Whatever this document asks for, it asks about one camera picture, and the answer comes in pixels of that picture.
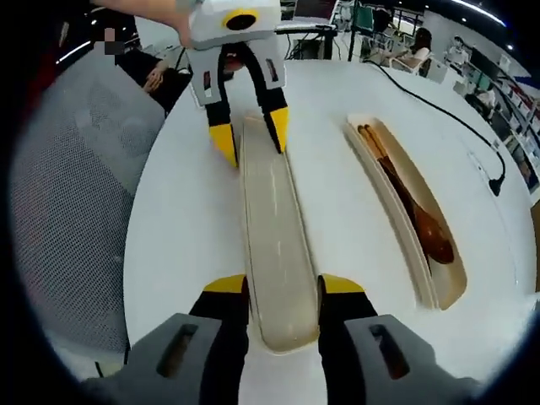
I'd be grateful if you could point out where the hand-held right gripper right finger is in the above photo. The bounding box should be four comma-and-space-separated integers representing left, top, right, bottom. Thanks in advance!
316, 273, 481, 405

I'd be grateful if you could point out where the storage shelf with white bins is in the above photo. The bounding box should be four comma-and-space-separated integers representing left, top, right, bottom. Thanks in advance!
476, 54, 540, 189

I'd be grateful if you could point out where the grey mesh office chair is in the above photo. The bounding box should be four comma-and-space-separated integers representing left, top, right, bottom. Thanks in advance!
8, 73, 169, 372

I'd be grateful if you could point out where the white laptop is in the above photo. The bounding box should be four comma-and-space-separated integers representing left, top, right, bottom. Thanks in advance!
274, 0, 339, 31

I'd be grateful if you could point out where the beige cutlery case base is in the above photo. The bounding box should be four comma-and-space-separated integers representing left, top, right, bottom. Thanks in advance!
343, 111, 469, 312

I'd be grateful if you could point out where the black power cable with plug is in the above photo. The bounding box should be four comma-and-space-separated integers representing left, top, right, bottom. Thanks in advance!
362, 58, 507, 197

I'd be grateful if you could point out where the brown wooden spoon utensil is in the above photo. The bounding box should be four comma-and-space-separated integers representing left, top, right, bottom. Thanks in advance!
376, 154, 456, 266

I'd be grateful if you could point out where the white table socket plate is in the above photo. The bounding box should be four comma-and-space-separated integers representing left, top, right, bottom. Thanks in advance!
467, 150, 486, 176

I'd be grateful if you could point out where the person's left hand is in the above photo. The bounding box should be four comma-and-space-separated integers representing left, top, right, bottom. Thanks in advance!
93, 0, 203, 46

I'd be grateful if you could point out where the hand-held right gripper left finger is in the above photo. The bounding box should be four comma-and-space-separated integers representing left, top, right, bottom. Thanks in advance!
83, 273, 251, 405

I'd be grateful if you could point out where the beige cutlery case lid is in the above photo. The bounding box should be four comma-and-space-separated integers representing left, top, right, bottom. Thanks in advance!
238, 115, 321, 354

